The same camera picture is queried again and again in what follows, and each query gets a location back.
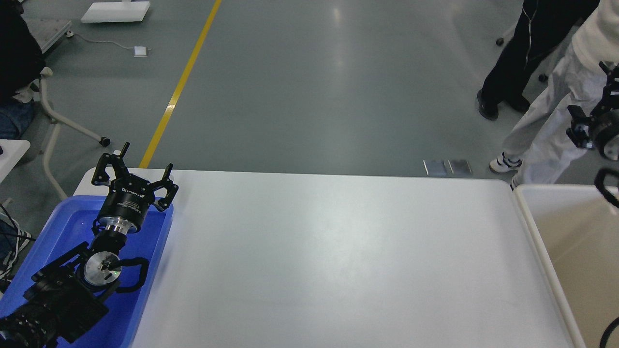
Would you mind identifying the person in black trousers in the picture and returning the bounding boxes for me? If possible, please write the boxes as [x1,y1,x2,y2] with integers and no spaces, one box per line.
[477,0,599,121]

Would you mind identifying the left metal floor plate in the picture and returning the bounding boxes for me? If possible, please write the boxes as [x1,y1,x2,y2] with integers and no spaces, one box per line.
[424,160,447,177]

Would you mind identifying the grey metal platform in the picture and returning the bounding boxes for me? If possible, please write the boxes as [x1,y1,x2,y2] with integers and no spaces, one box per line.
[24,17,73,54]

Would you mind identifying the metal floor plate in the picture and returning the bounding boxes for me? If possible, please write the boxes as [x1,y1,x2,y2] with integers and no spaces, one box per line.
[424,160,447,177]
[447,160,472,176]

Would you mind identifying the black cables at left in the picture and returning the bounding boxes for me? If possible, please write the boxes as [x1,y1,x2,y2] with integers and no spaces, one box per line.
[0,202,36,286]

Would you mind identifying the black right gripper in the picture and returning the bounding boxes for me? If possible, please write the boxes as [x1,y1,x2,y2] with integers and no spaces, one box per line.
[566,61,619,161]

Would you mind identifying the blue plastic bin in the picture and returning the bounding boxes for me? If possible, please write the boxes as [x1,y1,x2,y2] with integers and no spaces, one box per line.
[0,194,174,348]

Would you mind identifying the right metal floor plate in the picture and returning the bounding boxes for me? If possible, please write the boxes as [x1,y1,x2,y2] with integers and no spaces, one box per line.
[447,160,472,176]

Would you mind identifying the person in white suit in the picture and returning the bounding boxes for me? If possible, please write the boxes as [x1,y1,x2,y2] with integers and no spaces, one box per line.
[488,0,619,188]

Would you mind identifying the white foam board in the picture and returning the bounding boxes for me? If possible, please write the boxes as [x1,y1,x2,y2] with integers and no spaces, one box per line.
[80,0,151,23]

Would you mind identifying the small white floor box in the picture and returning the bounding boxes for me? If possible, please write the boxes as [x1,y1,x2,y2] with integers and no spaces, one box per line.
[133,46,148,58]

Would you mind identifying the white rolling chair left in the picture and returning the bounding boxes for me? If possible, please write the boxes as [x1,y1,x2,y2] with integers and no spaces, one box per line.
[17,67,111,201]

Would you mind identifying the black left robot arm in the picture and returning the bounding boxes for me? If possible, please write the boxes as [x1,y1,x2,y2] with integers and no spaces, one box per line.
[1,145,178,348]

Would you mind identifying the seated person in jeans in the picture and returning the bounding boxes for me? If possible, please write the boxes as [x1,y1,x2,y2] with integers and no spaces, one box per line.
[0,0,46,140]

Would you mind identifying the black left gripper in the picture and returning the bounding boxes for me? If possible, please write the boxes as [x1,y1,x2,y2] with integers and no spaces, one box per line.
[91,142,179,232]

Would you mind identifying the white plastic bin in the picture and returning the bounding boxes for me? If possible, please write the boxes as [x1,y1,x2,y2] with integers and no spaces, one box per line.
[514,185,619,348]

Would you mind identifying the white side table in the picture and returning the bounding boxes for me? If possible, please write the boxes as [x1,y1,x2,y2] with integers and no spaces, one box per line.
[0,139,30,183]

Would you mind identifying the white floor cable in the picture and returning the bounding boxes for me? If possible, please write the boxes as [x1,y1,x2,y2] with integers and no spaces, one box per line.
[66,31,136,51]

